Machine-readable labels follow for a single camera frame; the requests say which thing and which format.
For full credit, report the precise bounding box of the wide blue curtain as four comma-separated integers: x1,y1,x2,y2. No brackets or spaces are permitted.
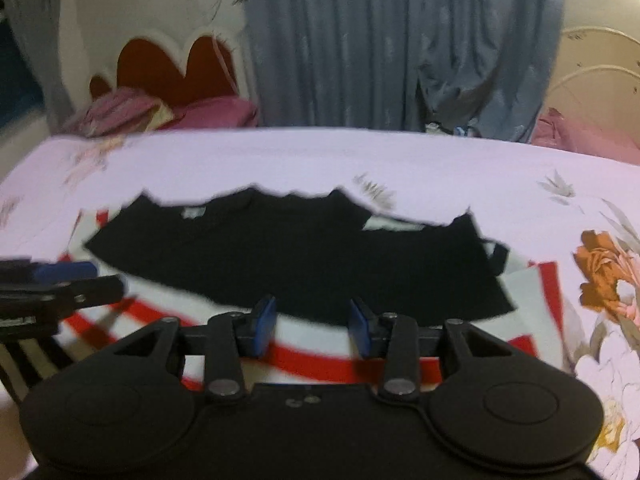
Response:
237,0,567,144

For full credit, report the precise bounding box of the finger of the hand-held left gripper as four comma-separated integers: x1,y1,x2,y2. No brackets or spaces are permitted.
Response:
0,259,99,284
0,275,127,318

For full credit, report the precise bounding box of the floral lilac bed sheet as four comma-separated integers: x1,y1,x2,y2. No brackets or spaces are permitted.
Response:
0,127,640,480

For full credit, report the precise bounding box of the narrow blue curtain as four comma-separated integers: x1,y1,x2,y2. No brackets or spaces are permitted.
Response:
0,0,77,127

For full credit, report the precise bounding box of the white power cable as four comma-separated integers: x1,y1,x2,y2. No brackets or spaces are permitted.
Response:
211,32,240,97

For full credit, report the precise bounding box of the striped knit sweater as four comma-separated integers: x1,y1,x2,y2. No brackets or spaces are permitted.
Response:
0,186,577,407

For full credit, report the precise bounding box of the pink pillow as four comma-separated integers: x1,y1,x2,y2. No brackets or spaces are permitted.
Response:
529,107,640,167
169,96,262,132

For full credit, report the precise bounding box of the folded pink blanket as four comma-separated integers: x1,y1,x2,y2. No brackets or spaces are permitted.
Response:
62,87,174,139

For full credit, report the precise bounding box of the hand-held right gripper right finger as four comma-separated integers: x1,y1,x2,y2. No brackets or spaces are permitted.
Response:
348,297,511,404

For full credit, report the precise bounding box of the red scalloped headboard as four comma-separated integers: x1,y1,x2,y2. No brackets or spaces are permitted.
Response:
87,27,259,112

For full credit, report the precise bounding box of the cream arched headboard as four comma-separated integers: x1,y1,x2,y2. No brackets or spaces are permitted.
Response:
542,27,640,128

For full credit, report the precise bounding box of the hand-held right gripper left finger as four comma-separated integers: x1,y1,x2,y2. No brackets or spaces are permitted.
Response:
112,295,278,404

